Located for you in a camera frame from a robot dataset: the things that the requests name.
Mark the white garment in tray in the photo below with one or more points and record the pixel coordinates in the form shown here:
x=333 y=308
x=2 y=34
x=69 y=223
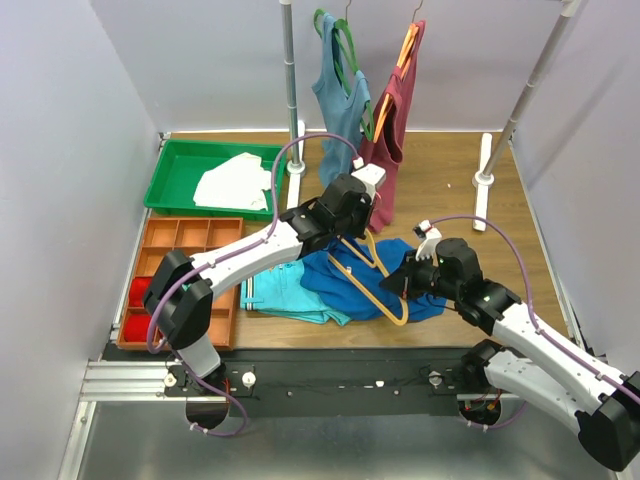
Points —
x=238 y=183

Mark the metal rack pole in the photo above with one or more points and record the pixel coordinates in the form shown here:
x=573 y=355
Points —
x=289 y=65
x=569 y=9

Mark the left white rack foot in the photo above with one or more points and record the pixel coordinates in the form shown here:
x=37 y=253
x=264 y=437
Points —
x=295 y=175

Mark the maroon hanging tank top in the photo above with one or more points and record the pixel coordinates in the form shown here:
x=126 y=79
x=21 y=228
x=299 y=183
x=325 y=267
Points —
x=387 y=152

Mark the orange hanger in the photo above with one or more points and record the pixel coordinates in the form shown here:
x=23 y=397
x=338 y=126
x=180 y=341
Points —
x=405 y=59

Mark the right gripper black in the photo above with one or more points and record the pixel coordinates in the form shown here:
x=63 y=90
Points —
x=403 y=282

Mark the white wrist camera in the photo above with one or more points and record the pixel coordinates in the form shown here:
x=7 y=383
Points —
x=371 y=175
x=430 y=236

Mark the turquoise folded shorts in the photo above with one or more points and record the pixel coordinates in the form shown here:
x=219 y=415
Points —
x=278 y=292

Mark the aluminium frame rail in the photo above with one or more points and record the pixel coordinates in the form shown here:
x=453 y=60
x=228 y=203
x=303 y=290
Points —
x=125 y=428

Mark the orange compartment organizer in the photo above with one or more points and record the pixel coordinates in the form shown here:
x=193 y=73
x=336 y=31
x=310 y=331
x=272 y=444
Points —
x=192 y=235

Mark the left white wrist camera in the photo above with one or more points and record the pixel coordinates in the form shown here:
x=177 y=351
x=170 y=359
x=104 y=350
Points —
x=371 y=175

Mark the green hanger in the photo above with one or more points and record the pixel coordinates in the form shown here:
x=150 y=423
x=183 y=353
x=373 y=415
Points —
x=347 y=47

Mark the white rack foot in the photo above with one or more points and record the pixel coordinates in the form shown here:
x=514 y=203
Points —
x=482 y=183
x=295 y=175

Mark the red cloth in organizer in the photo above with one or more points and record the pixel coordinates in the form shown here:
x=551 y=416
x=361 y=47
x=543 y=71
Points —
x=136 y=320

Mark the grey-blue hanging tank top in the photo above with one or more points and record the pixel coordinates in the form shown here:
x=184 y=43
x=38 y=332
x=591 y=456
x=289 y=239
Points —
x=342 y=107

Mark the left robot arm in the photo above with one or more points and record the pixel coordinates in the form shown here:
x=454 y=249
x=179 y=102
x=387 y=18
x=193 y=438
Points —
x=182 y=290

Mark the right metal rack pole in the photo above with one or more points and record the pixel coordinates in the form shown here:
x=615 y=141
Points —
x=569 y=9

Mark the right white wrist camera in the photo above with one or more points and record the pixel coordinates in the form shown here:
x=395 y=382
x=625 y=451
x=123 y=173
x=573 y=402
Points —
x=430 y=236

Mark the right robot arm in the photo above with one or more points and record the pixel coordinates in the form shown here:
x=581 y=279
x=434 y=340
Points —
x=525 y=356

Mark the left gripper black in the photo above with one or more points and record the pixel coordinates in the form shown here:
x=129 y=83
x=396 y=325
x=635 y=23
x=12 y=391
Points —
x=363 y=218

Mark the left metal rack pole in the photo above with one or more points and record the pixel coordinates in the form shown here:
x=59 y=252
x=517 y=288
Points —
x=289 y=65

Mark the right white rack foot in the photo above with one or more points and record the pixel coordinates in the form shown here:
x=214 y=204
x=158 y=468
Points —
x=482 y=183

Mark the green plastic tray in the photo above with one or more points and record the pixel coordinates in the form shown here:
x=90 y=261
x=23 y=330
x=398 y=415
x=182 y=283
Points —
x=181 y=165

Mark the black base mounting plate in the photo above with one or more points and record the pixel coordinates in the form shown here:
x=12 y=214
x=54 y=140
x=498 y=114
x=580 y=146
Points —
x=306 y=382

